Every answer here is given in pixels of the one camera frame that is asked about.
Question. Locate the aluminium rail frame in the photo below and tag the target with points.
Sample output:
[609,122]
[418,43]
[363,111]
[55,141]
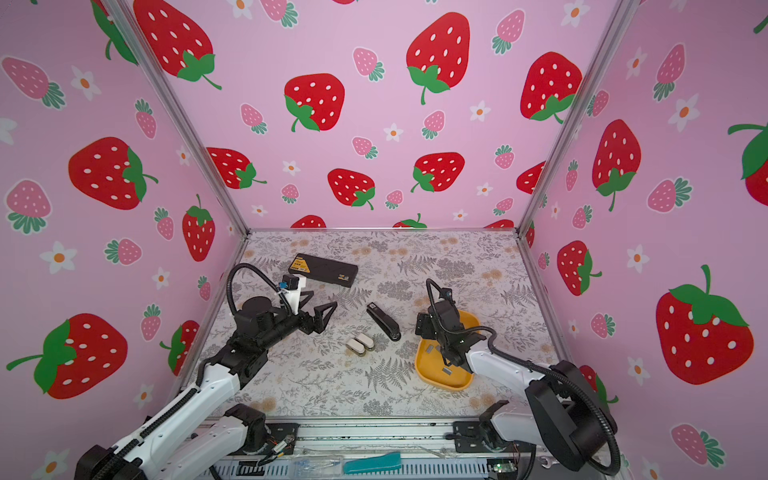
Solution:
[372,441]

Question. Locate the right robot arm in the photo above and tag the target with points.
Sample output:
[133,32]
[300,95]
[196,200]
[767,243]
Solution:
[567,417]

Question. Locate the black tool case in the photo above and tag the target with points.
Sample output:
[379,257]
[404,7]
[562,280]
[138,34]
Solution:
[324,270]

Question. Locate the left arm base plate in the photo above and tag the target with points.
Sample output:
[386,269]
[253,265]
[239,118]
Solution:
[273,434]

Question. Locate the yellow plastic tray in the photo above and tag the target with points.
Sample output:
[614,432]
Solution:
[431,368]

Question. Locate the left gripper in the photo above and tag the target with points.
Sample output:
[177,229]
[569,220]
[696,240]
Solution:
[317,323]

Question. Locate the teal handled tool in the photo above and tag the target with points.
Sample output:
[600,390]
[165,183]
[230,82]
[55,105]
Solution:
[384,463]

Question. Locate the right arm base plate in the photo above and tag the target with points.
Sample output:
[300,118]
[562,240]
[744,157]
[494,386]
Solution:
[477,437]

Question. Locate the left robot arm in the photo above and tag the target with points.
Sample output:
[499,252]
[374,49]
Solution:
[219,378]

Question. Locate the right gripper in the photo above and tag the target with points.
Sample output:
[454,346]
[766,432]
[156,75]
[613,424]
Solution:
[423,319]

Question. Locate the black stapler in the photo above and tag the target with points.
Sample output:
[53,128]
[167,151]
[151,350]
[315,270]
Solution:
[385,322]

